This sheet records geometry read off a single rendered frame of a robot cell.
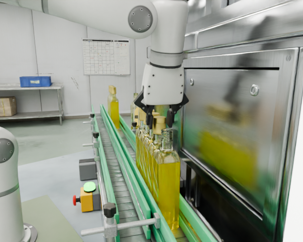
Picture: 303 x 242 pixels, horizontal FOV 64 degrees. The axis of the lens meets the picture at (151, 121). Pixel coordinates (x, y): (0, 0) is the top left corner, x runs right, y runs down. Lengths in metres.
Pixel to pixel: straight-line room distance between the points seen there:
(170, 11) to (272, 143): 0.32
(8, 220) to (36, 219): 0.16
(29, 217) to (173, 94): 0.58
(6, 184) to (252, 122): 0.57
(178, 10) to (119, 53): 5.98
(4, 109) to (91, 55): 2.33
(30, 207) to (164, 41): 0.68
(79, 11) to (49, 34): 6.04
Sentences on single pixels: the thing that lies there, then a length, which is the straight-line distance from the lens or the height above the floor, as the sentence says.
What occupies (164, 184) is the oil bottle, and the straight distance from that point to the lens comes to 0.61.
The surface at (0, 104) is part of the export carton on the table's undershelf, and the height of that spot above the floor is 0.52.
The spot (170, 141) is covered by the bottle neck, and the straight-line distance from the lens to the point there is 0.58.
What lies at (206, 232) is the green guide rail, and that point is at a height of 0.96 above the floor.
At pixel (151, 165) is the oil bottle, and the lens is 0.65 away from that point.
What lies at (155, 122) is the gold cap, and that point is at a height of 1.15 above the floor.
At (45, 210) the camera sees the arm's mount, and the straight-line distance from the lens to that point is 0.89.
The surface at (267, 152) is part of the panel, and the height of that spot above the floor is 1.14.
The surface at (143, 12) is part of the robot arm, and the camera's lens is 0.47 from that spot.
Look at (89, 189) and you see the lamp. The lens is 0.98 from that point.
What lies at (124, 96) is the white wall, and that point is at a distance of 6.56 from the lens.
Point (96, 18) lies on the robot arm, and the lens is 0.47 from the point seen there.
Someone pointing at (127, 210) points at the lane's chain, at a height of 0.88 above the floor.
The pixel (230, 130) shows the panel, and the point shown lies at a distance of 0.57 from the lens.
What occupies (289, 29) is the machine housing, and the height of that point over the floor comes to 1.35.
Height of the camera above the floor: 1.29
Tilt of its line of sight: 12 degrees down
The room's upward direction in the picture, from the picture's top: straight up
